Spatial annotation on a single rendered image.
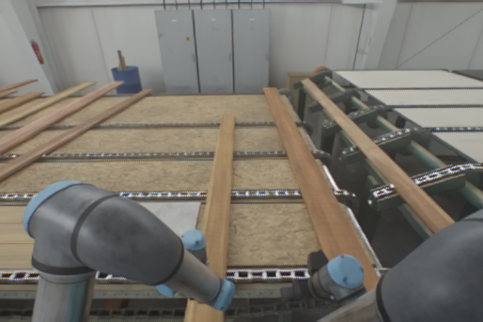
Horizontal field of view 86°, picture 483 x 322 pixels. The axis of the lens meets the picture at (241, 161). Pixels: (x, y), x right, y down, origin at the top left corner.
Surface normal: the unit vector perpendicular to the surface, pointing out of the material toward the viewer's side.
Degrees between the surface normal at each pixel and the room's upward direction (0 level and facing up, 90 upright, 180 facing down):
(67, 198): 15
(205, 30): 90
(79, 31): 86
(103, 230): 41
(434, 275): 54
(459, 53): 90
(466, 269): 46
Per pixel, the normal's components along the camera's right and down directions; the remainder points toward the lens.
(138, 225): 0.62, -0.50
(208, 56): 0.00, 0.49
